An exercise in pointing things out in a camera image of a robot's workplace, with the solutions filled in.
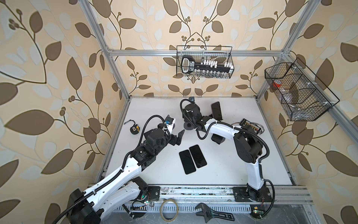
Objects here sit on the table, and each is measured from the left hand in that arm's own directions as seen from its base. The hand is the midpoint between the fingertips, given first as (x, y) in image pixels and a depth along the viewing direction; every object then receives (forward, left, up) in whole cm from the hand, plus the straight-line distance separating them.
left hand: (177, 126), depth 74 cm
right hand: (+20, -6, -10) cm, 23 cm away
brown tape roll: (-36, +6, -21) cm, 42 cm away
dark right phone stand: (+20, -22, -17) cm, 34 cm away
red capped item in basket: (+30, -61, +6) cm, 69 cm away
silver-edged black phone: (-7, -12, -24) cm, 28 cm away
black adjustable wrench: (-36, -17, -22) cm, 46 cm away
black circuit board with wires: (+15, -56, -22) cm, 62 cm away
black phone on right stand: (+22, -25, -11) cm, 35 cm away
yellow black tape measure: (+10, +32, -22) cm, 40 cm away
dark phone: (-9, -6, -27) cm, 29 cm away
